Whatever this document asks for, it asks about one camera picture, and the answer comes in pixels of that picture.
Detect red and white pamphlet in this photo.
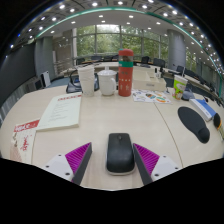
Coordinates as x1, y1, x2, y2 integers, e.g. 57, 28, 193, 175
9, 118, 41, 164

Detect black office chairs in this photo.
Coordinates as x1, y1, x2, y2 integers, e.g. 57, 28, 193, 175
75, 54, 223, 101

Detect colourful leaflet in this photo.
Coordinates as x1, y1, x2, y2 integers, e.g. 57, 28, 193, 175
131, 89, 172, 105

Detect stack of white paper cups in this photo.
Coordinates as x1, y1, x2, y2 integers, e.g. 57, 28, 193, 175
76, 64, 96, 98

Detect curved conference desk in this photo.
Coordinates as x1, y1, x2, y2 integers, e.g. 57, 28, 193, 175
61, 59, 224, 106

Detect beige booklet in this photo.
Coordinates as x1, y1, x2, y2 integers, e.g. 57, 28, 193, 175
35, 93, 83, 132

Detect red thermos bottle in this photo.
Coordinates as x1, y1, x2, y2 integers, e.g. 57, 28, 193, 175
117, 48, 135, 98

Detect cream organizer box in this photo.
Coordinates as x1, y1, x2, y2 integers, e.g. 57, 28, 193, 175
132, 66, 167, 93

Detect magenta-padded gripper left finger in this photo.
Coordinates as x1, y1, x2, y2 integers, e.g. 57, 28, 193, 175
42, 142, 93, 186

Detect ceiling lights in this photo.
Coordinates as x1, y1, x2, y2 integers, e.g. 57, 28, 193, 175
8, 0, 224, 73

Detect white lidded mug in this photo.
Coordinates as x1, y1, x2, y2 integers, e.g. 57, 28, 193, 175
96, 67, 118, 97

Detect blue and white book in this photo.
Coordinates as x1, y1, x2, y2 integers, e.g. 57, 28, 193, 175
188, 98, 217, 122

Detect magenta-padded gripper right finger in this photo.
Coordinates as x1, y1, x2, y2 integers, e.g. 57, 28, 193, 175
132, 143, 183, 186

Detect black mouse pad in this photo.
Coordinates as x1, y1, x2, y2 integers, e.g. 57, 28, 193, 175
177, 106, 211, 144

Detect black computer mouse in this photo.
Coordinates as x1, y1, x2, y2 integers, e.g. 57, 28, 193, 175
105, 132, 136, 176

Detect green printed paper cup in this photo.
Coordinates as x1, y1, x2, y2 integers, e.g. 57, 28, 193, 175
171, 74, 189, 101

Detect black and yellow microphone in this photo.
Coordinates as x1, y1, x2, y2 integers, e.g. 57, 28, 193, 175
213, 112, 224, 141

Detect white upright floor appliance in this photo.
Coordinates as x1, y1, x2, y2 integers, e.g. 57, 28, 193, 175
40, 70, 52, 89

